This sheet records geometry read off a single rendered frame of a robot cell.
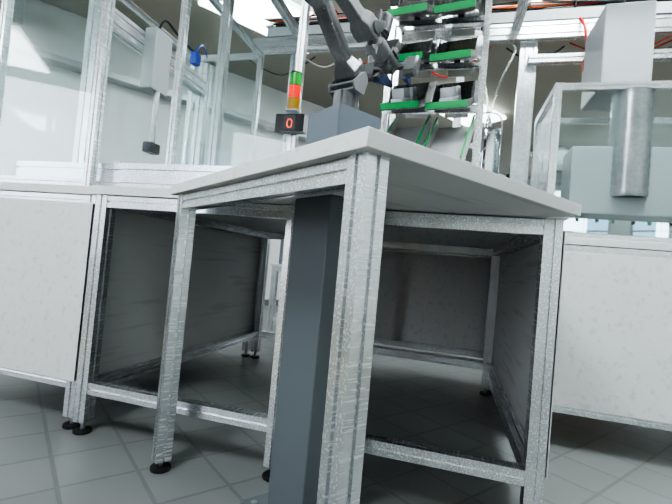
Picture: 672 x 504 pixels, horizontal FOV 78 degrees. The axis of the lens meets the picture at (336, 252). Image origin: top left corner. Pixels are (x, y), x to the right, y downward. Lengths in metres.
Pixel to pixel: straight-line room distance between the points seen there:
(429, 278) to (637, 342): 1.35
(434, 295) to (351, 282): 2.34
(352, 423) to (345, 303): 0.17
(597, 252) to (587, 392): 0.56
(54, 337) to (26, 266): 0.29
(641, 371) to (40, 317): 2.28
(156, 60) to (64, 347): 1.39
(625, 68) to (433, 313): 1.69
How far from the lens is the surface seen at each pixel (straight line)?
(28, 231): 1.93
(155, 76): 2.38
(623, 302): 2.02
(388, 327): 2.98
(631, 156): 2.19
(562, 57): 2.80
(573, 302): 1.97
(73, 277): 1.76
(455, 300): 2.94
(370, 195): 0.62
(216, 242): 2.33
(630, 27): 2.47
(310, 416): 1.07
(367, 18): 1.31
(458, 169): 0.75
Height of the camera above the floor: 0.66
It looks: 2 degrees up
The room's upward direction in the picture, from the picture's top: 5 degrees clockwise
